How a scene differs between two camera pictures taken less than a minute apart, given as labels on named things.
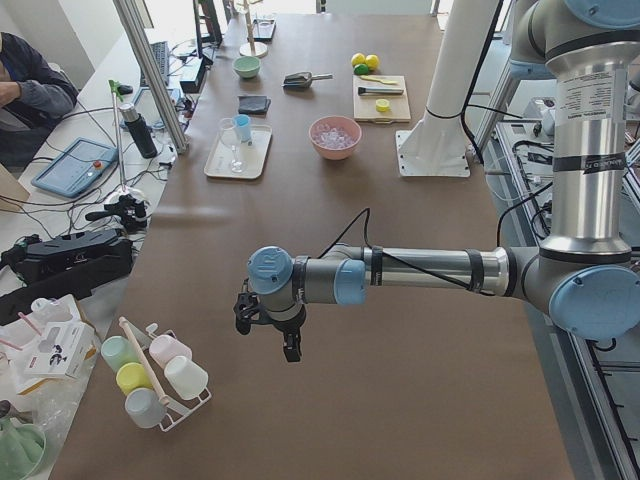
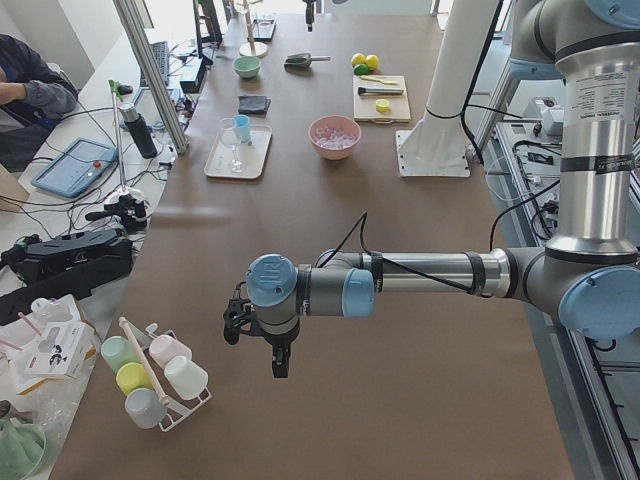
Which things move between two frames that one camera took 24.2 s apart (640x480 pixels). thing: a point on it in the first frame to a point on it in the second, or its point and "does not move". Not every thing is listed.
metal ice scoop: (304, 79) to (301, 61)
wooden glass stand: (251, 49) does not move
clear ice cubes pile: (334, 138) does not move
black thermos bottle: (140, 130) does not move
